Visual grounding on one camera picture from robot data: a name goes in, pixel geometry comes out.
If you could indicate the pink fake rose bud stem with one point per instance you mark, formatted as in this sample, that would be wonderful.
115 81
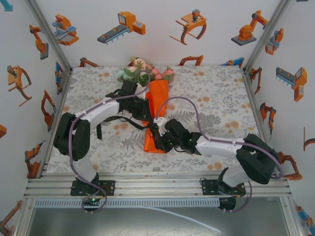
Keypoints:
155 71

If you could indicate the aluminium side rail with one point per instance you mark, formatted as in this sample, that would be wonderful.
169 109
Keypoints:
253 98
61 98

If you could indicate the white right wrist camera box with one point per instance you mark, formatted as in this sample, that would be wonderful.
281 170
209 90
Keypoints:
161 123

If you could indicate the white fake rose stem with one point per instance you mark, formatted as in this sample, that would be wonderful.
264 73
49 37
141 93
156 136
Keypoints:
133 69

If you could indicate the small black electronics box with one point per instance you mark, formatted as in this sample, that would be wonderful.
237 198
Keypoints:
227 202

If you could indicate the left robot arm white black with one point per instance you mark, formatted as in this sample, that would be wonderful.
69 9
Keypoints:
73 137

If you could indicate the orange wrapping paper sheet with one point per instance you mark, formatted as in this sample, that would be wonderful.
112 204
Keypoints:
158 98

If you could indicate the aluminium frame rails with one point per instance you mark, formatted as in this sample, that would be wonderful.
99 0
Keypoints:
160 184

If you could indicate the black printed ribbon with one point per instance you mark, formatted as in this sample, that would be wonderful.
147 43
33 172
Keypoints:
99 132

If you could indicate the small circuit board green light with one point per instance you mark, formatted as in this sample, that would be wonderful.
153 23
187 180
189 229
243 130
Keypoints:
92 200

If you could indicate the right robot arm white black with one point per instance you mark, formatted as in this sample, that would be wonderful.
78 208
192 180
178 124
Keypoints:
258 159

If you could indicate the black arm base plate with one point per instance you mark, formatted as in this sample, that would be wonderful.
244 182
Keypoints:
209 188
109 188

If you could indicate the thin white tube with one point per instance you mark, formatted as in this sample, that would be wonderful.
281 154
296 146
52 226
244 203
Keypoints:
197 222

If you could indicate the aluminium corner post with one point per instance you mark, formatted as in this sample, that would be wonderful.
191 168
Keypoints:
49 37
267 32

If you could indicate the pink fake rose long stem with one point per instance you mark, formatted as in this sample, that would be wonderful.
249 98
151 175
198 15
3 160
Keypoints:
169 73

